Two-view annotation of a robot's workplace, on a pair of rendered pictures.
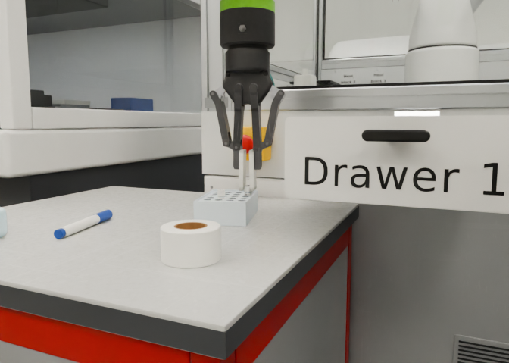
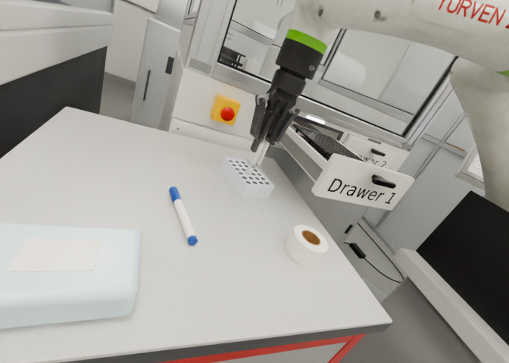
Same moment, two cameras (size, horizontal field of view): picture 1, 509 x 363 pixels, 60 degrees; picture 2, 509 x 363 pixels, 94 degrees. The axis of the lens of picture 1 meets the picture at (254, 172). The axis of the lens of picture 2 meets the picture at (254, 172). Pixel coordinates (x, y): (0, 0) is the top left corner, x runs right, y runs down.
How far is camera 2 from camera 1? 0.61 m
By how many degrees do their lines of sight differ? 52
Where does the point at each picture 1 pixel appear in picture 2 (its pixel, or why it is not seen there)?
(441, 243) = (297, 179)
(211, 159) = (183, 108)
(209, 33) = not seen: outside the picture
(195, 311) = (373, 314)
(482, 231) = not seen: hidden behind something
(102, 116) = (37, 14)
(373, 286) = not seen: hidden behind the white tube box
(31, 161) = not seen: outside the picture
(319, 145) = (344, 174)
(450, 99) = (331, 117)
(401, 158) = (370, 186)
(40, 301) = (290, 339)
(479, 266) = (306, 189)
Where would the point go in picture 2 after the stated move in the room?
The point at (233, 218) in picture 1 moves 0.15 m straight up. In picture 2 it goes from (264, 194) to (291, 139)
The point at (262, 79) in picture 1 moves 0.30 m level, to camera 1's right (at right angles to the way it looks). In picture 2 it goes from (293, 100) to (347, 117)
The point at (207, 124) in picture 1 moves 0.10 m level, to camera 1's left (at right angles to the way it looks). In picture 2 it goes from (187, 80) to (151, 71)
